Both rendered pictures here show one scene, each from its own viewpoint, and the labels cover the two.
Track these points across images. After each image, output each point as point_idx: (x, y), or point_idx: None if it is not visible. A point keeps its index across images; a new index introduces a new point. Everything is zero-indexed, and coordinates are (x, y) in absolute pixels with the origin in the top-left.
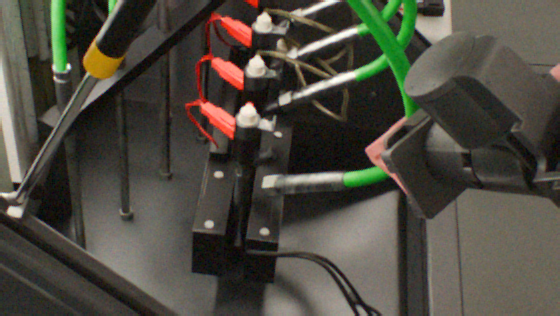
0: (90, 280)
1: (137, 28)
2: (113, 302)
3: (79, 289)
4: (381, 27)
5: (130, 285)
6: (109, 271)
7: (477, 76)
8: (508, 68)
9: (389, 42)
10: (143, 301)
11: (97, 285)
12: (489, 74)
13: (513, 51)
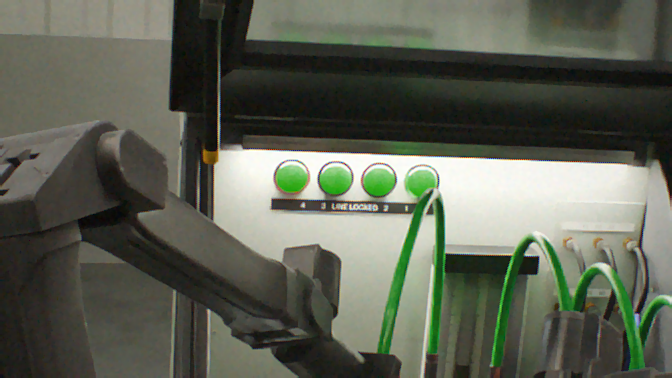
0: (191, 305)
1: (206, 133)
2: (188, 324)
3: (183, 302)
4: (390, 292)
5: (205, 332)
6: (205, 317)
7: (285, 249)
8: (302, 259)
9: (387, 304)
10: (201, 343)
11: (191, 310)
12: (291, 253)
13: (314, 255)
